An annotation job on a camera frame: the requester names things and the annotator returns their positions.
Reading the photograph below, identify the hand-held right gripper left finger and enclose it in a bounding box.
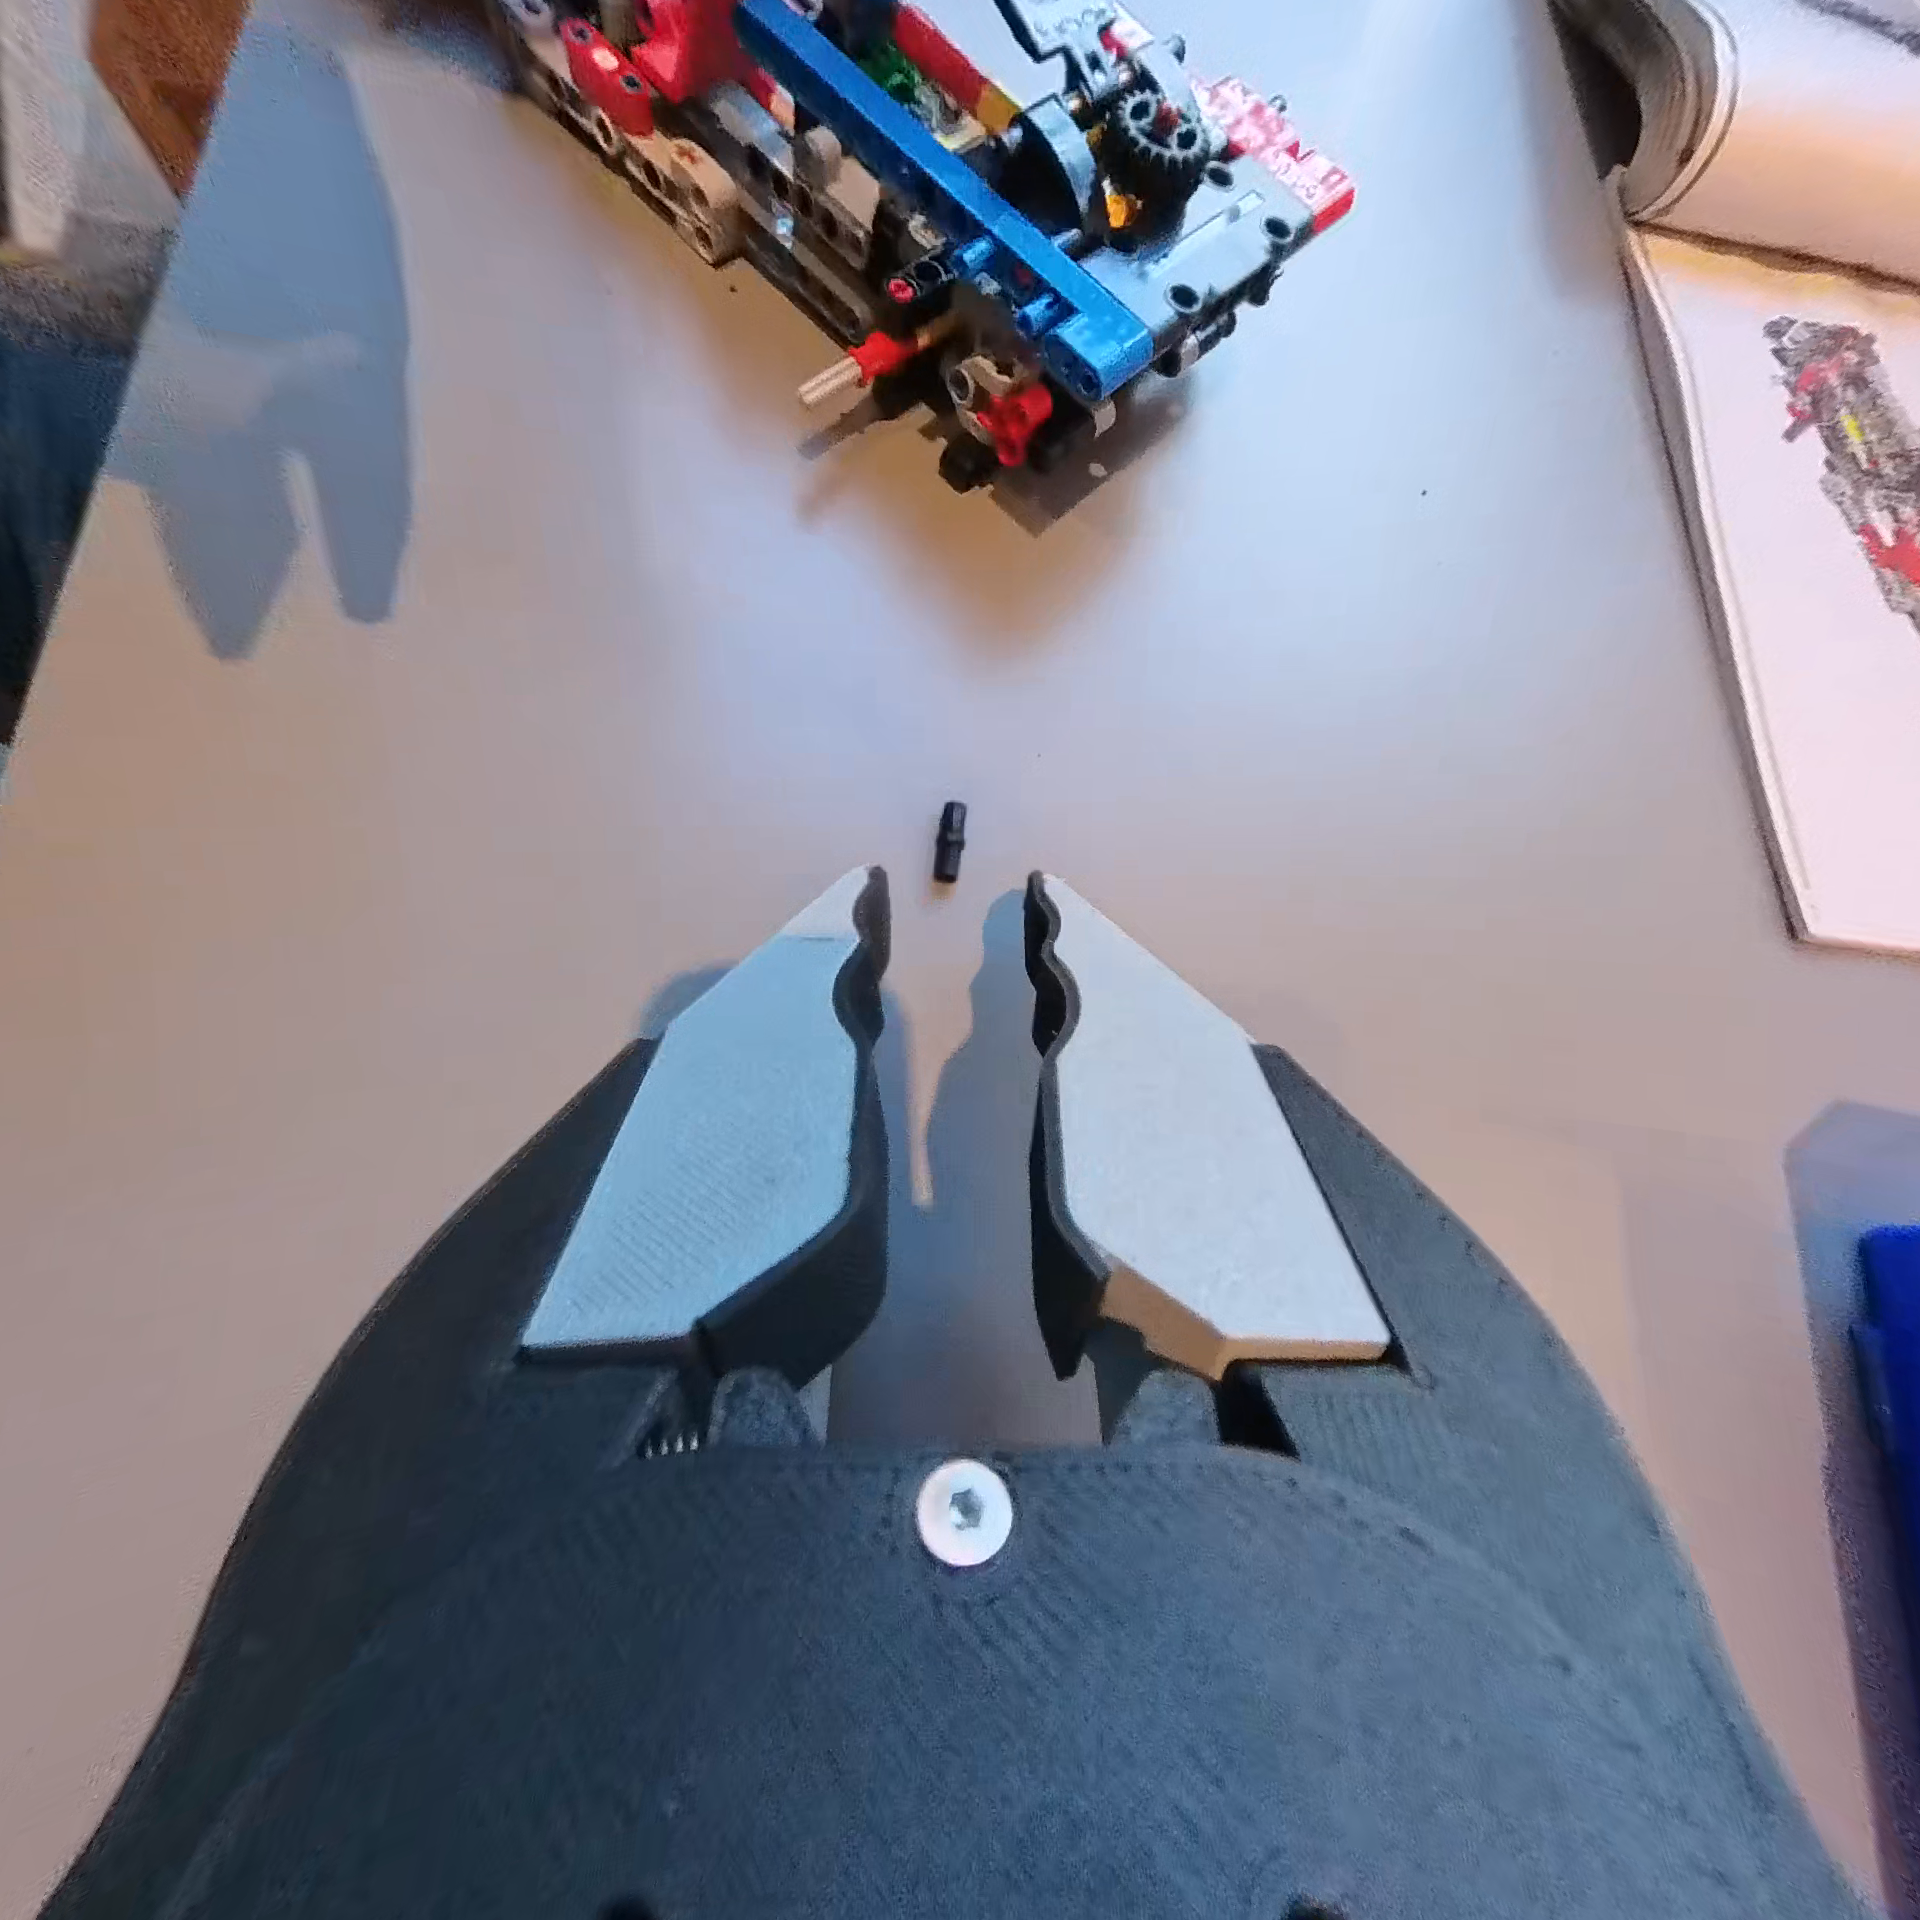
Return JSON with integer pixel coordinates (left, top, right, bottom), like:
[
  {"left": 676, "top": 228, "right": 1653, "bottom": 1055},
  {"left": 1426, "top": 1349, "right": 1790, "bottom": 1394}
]
[{"left": 518, "top": 864, "right": 894, "bottom": 1389}]

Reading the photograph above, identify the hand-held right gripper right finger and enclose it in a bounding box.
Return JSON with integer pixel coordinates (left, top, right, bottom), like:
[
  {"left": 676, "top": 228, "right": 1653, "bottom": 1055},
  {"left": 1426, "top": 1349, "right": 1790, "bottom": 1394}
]
[{"left": 1024, "top": 870, "right": 1395, "bottom": 1383}]

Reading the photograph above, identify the blue storage bin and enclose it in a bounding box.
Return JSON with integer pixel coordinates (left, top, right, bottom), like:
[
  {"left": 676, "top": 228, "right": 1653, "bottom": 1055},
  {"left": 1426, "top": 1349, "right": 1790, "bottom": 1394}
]
[{"left": 1846, "top": 1222, "right": 1920, "bottom": 1606}]

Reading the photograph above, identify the instruction booklet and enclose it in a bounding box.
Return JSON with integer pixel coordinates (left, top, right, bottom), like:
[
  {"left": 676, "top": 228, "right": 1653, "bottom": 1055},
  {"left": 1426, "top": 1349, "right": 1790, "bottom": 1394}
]
[{"left": 1552, "top": 0, "right": 1920, "bottom": 958}]

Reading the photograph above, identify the toy brick car model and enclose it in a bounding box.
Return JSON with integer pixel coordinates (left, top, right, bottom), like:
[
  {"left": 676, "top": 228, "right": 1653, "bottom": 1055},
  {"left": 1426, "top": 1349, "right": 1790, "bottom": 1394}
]
[{"left": 486, "top": 0, "right": 1361, "bottom": 496}]

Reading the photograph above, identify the grey desk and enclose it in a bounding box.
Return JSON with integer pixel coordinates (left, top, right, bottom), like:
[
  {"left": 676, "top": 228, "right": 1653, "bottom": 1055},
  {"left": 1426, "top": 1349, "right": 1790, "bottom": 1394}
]
[{"left": 0, "top": 0, "right": 1920, "bottom": 1920}]

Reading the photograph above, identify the wooden side table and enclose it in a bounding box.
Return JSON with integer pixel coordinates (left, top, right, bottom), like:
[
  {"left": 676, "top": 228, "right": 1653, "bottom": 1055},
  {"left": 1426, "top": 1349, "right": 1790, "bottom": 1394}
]
[{"left": 90, "top": 0, "right": 254, "bottom": 197}]

